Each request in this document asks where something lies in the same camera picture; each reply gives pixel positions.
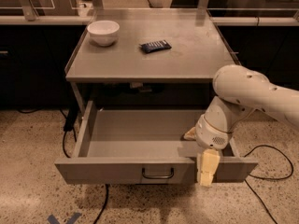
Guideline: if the white ceramic bowl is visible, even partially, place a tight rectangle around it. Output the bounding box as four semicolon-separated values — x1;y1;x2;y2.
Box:
87;21;120;47

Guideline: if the grey top drawer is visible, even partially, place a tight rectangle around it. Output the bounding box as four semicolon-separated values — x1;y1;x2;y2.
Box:
54;100;260;186

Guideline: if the grey drawer cabinet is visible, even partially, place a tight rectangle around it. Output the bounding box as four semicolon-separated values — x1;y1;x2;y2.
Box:
64;8;246;117

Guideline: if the black cable left floor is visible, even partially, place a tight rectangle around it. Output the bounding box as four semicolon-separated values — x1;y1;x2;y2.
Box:
59;109;110;224

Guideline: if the dark blue snack packet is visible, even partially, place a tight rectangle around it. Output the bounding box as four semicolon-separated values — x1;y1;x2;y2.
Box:
140;40;171;54

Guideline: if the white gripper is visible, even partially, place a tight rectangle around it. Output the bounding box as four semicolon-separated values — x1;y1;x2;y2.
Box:
183;115;233;187

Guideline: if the black power plug block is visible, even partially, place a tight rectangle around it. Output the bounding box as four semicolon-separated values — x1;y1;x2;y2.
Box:
64;105;78;132

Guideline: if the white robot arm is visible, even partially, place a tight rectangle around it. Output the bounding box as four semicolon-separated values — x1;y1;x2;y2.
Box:
184;64;299;187

